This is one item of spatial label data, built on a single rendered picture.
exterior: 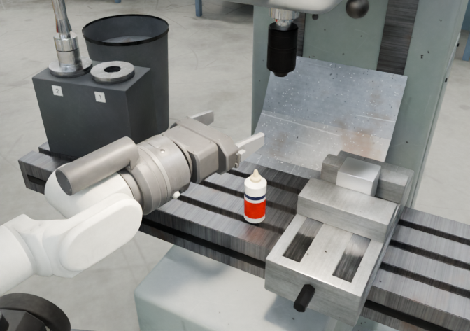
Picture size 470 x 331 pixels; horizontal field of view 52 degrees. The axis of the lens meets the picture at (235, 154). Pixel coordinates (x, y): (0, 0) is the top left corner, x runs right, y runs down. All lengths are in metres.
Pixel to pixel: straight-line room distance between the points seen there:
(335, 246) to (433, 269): 0.19
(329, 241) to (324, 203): 0.06
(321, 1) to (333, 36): 0.51
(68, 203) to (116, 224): 0.07
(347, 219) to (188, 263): 0.33
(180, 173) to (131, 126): 0.41
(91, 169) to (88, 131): 0.51
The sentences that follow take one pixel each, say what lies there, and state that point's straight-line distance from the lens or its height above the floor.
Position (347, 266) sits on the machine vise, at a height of 0.97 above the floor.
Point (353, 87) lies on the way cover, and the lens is 1.16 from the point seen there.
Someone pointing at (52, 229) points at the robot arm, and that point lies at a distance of 0.55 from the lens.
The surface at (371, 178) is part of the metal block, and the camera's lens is 0.82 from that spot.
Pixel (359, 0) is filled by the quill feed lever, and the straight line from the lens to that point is 0.65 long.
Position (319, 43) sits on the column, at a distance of 1.18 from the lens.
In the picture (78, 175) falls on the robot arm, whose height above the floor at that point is 1.19.
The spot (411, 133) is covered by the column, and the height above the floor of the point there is 0.92.
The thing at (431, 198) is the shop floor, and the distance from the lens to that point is 2.61.
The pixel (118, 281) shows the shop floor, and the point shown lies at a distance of 2.08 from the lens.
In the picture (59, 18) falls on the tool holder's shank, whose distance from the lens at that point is 1.06.
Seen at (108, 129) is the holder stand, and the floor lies 0.99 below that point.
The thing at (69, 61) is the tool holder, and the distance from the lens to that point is 1.08.
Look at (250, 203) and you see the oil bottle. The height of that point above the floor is 0.95.
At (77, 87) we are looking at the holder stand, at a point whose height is 1.08.
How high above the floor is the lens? 1.51
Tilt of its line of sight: 34 degrees down
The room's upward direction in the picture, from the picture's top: straight up
